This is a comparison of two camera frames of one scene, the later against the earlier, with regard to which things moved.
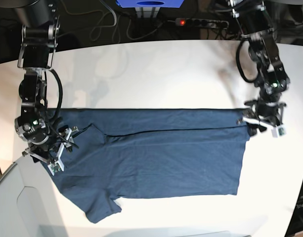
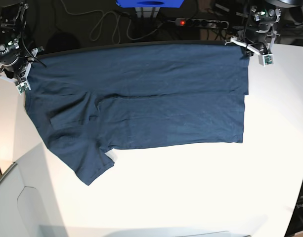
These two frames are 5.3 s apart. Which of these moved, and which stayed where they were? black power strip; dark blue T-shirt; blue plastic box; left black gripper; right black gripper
Moved: dark blue T-shirt; right black gripper; left black gripper
Stayed: black power strip; blue plastic box
